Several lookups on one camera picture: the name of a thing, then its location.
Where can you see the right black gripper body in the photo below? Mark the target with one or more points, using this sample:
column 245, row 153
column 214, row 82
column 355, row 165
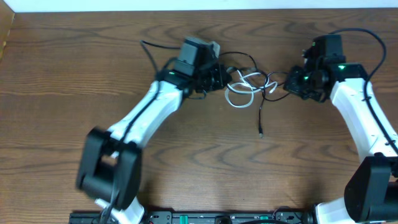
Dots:
column 301, row 84

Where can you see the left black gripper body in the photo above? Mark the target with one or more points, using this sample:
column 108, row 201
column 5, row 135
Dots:
column 219, row 76

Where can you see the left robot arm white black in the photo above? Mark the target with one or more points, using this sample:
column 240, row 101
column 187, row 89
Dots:
column 111, row 161

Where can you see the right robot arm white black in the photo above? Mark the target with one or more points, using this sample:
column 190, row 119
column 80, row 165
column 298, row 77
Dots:
column 370, row 196

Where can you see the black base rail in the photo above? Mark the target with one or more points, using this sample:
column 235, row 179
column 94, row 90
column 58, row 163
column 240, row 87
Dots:
column 283, row 215

